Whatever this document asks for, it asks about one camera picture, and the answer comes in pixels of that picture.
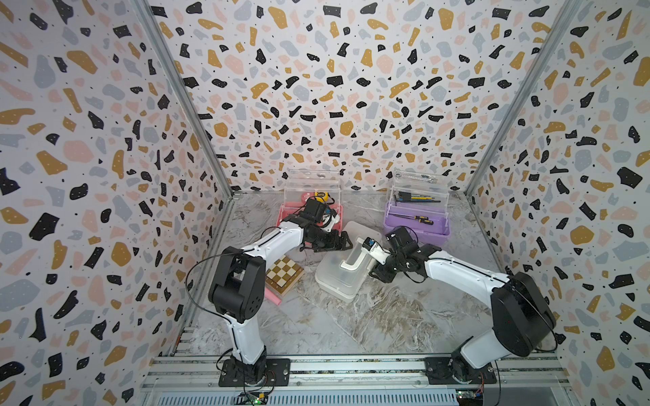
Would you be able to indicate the white toolbox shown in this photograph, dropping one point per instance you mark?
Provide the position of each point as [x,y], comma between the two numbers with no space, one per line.
[342,273]

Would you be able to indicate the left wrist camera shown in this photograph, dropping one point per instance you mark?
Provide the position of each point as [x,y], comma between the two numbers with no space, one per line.
[322,214]

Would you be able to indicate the yellow tape measure in pink box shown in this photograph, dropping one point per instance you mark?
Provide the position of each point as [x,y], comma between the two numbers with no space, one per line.
[321,196]

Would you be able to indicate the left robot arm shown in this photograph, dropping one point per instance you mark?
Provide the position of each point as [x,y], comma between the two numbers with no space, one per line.
[238,288]

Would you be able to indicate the wooden checkerboard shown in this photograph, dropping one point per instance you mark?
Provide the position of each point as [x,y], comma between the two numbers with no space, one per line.
[283,276]

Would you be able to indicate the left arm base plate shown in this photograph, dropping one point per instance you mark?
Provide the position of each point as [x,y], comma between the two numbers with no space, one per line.
[254,373]

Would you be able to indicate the pink toolbox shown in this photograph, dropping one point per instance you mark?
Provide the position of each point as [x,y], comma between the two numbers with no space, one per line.
[302,184]

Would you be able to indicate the purple toolbox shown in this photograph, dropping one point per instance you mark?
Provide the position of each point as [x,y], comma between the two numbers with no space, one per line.
[424,185]

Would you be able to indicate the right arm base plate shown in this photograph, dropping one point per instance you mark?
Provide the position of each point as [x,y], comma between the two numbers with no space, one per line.
[447,370]

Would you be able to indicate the screwdriver in purple box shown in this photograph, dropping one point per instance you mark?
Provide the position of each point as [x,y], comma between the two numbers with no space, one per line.
[419,219]

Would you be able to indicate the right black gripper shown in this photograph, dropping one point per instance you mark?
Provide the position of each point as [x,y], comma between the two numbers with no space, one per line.
[378,273]

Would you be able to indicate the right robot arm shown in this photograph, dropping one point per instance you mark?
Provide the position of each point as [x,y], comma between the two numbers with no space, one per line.
[522,318]

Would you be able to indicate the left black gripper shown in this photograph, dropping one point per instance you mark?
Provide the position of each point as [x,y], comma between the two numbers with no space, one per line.
[334,244]

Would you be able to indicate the aluminium front rail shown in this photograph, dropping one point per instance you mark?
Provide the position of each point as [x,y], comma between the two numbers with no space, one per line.
[356,380]

